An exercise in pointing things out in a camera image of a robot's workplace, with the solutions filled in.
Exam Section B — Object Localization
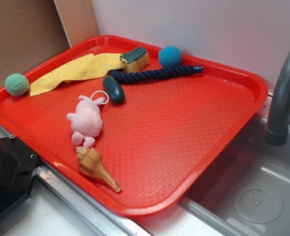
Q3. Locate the brown cardboard panel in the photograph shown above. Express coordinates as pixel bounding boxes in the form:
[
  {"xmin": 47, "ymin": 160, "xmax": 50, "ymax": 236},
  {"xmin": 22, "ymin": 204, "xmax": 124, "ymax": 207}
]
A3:
[{"xmin": 0, "ymin": 0, "xmax": 99, "ymax": 87}]

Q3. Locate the dark green oval soap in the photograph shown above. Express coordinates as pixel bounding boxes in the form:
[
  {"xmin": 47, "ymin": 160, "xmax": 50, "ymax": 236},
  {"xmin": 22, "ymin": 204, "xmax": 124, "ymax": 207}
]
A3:
[{"xmin": 102, "ymin": 75, "xmax": 125, "ymax": 104}]

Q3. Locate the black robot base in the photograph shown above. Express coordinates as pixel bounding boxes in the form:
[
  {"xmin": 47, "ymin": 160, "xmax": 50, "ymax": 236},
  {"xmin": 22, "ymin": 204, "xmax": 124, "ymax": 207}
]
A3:
[{"xmin": 0, "ymin": 135, "xmax": 39, "ymax": 218}]

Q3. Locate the dark blue rope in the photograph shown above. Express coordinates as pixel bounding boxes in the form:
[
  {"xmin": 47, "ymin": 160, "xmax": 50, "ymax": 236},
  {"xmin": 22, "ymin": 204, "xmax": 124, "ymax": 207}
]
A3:
[{"xmin": 109, "ymin": 64, "xmax": 204, "ymax": 84}]

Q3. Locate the yellow green sponge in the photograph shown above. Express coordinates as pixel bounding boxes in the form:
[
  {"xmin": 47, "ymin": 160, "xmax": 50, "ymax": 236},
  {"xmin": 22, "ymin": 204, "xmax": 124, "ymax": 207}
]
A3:
[{"xmin": 120, "ymin": 47, "xmax": 150, "ymax": 73}]

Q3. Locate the pink plush toy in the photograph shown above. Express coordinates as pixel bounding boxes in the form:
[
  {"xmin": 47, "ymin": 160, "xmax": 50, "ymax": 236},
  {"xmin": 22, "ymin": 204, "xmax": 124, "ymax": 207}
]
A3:
[{"xmin": 66, "ymin": 90, "xmax": 109, "ymax": 148}]

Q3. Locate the brown conch seashell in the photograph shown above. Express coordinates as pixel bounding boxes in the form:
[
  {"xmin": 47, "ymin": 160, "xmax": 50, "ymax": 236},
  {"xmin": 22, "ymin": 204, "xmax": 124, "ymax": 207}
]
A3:
[{"xmin": 76, "ymin": 147, "xmax": 122, "ymax": 193}]

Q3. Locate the grey plastic sink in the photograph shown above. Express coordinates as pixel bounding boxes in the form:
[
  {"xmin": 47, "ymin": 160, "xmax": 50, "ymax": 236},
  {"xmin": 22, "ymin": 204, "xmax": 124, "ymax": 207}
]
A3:
[{"xmin": 139, "ymin": 115, "xmax": 290, "ymax": 236}]

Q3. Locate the light green crochet ball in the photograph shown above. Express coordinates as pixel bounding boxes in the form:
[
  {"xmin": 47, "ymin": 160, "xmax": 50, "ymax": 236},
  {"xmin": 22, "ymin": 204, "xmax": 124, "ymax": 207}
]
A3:
[{"xmin": 4, "ymin": 74, "xmax": 29, "ymax": 97}]

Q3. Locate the red plastic tray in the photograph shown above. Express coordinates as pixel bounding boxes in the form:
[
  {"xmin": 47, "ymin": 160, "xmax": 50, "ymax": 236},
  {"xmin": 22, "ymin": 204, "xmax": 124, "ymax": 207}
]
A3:
[{"xmin": 0, "ymin": 35, "xmax": 269, "ymax": 217}]

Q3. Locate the grey faucet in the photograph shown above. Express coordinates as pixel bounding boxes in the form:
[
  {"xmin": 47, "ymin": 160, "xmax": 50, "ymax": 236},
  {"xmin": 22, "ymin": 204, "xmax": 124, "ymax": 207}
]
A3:
[{"xmin": 264, "ymin": 52, "xmax": 290, "ymax": 146}]

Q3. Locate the blue crochet ball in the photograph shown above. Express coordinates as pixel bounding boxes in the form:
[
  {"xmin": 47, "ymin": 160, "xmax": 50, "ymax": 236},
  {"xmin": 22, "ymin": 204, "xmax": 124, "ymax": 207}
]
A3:
[{"xmin": 158, "ymin": 46, "xmax": 183, "ymax": 68}]

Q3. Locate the yellow cloth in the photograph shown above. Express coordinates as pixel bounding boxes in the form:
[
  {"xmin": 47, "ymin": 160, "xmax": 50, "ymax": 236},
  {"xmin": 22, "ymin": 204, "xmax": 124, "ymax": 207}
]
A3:
[{"xmin": 30, "ymin": 53, "xmax": 127, "ymax": 97}]

